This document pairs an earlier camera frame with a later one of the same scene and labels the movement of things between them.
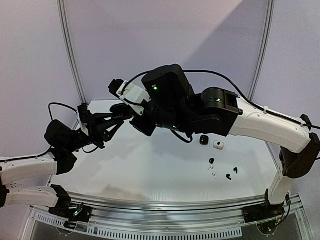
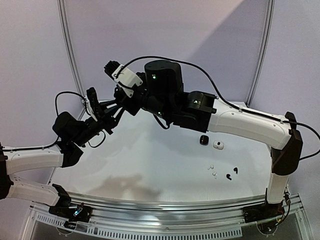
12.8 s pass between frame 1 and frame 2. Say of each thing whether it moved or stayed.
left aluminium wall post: stayed
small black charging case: stayed
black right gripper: moved
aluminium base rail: stayed
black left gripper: moved
